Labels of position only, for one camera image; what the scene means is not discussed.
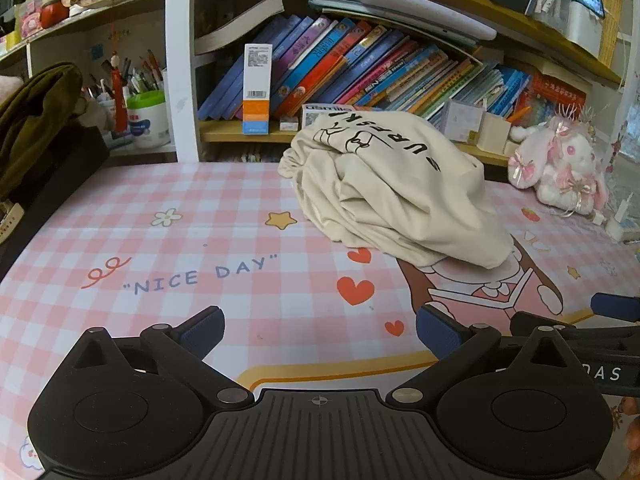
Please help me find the bunch of pens and pencils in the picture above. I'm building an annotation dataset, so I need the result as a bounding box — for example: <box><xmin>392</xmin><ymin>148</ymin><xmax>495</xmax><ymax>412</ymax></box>
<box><xmin>87</xmin><ymin>50</ymin><xmax>166</xmax><ymax>98</ymax></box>

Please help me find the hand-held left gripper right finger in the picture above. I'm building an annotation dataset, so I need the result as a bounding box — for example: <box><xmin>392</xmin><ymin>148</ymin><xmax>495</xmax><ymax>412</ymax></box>
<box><xmin>385</xmin><ymin>304</ymin><xmax>576</xmax><ymax>406</ymax></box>

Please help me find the red tassel charm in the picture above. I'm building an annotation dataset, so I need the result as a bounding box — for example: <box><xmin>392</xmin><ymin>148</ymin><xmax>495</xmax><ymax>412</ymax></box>
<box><xmin>111</xmin><ymin>35</ymin><xmax>130</xmax><ymax>133</ymax></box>

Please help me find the olive green cloth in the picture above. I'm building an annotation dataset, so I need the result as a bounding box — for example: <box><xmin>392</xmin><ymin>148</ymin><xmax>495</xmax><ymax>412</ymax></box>
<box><xmin>0</xmin><ymin>62</ymin><xmax>86</xmax><ymax>201</ymax></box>

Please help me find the pink checked cartoon table mat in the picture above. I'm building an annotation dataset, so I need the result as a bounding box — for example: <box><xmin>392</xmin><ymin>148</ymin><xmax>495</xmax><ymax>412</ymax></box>
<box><xmin>0</xmin><ymin>160</ymin><xmax>640</xmax><ymax>480</ymax></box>

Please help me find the wooden bookshelf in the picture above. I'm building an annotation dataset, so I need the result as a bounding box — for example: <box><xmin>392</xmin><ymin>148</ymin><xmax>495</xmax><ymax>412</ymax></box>
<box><xmin>165</xmin><ymin>0</ymin><xmax>640</xmax><ymax>171</ymax></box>

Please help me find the white jar with green rim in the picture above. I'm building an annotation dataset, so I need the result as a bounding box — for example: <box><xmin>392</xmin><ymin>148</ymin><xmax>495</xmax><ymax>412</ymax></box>
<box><xmin>126</xmin><ymin>91</ymin><xmax>172</xmax><ymax>148</ymax></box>

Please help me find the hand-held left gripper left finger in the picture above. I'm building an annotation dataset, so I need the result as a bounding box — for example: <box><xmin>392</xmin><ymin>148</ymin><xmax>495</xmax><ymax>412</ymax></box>
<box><xmin>65</xmin><ymin>306</ymin><xmax>257</xmax><ymax>409</ymax></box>

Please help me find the white power strip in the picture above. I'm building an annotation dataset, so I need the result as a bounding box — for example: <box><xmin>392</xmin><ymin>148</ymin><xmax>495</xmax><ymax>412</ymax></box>
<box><xmin>605</xmin><ymin>200</ymin><xmax>640</xmax><ymax>243</ymax></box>

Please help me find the cream box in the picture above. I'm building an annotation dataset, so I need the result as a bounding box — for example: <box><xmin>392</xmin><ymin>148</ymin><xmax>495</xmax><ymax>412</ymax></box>
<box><xmin>479</xmin><ymin>111</ymin><xmax>512</xmax><ymax>153</ymax></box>

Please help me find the white box with yellow label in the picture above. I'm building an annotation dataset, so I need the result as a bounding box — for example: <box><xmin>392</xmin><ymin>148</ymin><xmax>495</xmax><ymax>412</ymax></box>
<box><xmin>442</xmin><ymin>99</ymin><xmax>483</xmax><ymax>143</ymax></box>

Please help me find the white flat device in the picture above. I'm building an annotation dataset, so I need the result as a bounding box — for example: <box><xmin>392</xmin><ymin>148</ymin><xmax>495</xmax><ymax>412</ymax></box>
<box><xmin>357</xmin><ymin>0</ymin><xmax>498</xmax><ymax>41</ymax></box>

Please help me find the white storage box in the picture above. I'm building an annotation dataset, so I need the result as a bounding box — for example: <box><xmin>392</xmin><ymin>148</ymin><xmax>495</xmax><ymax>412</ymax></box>
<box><xmin>545</xmin><ymin>0</ymin><xmax>606</xmax><ymax>58</ymax></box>

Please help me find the white carton with orange end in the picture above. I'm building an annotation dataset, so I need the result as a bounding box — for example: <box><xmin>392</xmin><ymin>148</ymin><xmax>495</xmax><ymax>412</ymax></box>
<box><xmin>301</xmin><ymin>104</ymin><xmax>357</xmax><ymax>131</ymax></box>

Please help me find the pink white plush bunny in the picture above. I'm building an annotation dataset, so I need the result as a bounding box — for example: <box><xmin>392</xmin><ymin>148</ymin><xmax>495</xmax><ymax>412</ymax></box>
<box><xmin>507</xmin><ymin>105</ymin><xmax>608</xmax><ymax>216</ymax></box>

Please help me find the beige printed t-shirt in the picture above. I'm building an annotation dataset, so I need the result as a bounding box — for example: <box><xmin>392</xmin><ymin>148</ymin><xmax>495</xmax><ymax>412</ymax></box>
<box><xmin>278</xmin><ymin>110</ymin><xmax>515</xmax><ymax>270</ymax></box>

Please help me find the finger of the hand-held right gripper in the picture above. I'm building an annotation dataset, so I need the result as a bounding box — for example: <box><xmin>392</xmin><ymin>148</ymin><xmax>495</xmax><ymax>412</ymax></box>
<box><xmin>509</xmin><ymin>311</ymin><xmax>640</xmax><ymax>358</ymax></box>
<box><xmin>590</xmin><ymin>292</ymin><xmax>640</xmax><ymax>325</ymax></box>

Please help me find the row of colourful books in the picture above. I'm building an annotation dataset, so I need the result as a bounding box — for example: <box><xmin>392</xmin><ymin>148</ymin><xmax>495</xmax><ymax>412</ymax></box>
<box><xmin>197</xmin><ymin>14</ymin><xmax>588</xmax><ymax>128</ymax></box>

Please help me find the thick white paperback book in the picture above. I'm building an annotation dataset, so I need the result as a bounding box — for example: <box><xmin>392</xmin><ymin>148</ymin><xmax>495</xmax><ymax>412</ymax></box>
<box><xmin>194</xmin><ymin>0</ymin><xmax>286</xmax><ymax>56</ymax></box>

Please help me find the red round ornament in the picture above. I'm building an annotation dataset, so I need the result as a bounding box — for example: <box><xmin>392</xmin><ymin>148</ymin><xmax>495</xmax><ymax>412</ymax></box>
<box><xmin>40</xmin><ymin>2</ymin><xmax>71</xmax><ymax>28</ymax></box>

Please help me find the white orange blue carton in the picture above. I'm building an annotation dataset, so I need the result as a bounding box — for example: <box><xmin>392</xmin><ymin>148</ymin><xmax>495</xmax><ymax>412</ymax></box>
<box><xmin>242</xmin><ymin>42</ymin><xmax>273</xmax><ymax>136</ymax></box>

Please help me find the white shelf post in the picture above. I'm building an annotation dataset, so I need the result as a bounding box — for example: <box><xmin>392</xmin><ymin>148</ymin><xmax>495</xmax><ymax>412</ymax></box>
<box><xmin>165</xmin><ymin>0</ymin><xmax>203</xmax><ymax>163</ymax></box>

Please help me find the woven straw basket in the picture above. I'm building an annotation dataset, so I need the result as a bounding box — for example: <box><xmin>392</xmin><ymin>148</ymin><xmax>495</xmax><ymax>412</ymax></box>
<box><xmin>592</xmin><ymin>0</ymin><xmax>623</xmax><ymax>68</ymax></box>

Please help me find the white side shelf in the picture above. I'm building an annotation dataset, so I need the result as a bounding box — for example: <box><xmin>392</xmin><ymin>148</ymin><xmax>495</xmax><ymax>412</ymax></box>
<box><xmin>0</xmin><ymin>0</ymin><xmax>176</xmax><ymax>156</ymax></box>

